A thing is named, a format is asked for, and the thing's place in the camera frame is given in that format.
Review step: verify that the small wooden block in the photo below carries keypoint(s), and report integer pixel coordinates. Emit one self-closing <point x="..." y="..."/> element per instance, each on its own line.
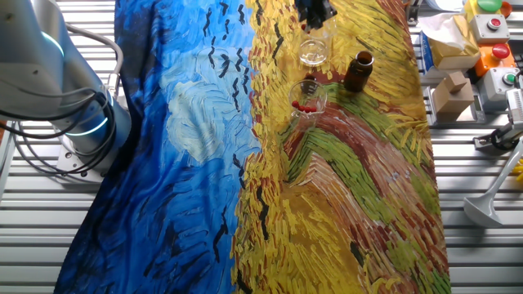
<point x="454" y="81"/>

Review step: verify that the orange box red button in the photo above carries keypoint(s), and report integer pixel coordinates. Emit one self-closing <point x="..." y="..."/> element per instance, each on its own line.
<point x="496" y="57"/>

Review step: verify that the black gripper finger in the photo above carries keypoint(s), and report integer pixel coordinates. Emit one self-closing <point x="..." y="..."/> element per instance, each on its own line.
<point x="318" y="20"/>
<point x="302" y="14"/>

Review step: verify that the clear glass beaker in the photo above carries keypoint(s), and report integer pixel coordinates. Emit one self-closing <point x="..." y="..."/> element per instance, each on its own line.
<point x="314" y="51"/>
<point x="312" y="94"/>

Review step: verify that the large wooden block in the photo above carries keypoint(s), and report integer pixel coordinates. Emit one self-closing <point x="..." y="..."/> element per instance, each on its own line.
<point x="451" y="104"/>

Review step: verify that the white paper sheet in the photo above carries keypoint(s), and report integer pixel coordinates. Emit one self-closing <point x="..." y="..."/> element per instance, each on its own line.
<point x="443" y="4"/>

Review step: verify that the yellow box green button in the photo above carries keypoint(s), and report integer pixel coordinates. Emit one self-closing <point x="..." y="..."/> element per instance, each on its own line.
<point x="486" y="6"/>

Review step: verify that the amber glass bottle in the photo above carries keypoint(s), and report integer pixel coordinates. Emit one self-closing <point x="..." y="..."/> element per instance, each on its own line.
<point x="357" y="75"/>

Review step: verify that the white plastic ladle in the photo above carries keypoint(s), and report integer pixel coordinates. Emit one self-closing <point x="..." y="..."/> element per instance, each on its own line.
<point x="484" y="208"/>

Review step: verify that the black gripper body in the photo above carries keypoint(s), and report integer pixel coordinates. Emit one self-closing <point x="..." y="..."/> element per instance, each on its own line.
<point x="314" y="6"/>

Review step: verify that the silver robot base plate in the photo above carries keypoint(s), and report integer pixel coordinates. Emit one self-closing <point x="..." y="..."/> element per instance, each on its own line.
<point x="67" y="163"/>

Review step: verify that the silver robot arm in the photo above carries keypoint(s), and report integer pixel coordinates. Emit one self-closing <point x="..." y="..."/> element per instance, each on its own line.
<point x="41" y="61"/>

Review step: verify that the silver depth camera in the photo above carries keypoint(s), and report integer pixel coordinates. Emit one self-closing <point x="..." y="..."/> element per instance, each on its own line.
<point x="515" y="106"/>

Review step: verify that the grey box green button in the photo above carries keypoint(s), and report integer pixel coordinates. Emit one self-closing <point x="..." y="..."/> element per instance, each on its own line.
<point x="496" y="83"/>

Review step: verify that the metal camera clamp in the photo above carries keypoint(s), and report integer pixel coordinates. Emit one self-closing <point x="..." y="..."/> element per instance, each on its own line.
<point x="496" y="139"/>

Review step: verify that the yellow plastic toy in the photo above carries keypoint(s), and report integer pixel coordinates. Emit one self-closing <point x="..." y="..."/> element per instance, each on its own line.
<point x="519" y="169"/>

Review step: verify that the yellow blue tissue pack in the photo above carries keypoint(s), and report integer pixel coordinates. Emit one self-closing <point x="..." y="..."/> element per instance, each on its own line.
<point x="453" y="49"/>

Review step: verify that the grey box red button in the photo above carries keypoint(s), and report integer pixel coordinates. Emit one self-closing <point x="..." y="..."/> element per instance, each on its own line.
<point x="490" y="30"/>

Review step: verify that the painted wheatfield tablecloth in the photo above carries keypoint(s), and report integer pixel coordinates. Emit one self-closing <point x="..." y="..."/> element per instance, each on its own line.
<point x="184" y="163"/>

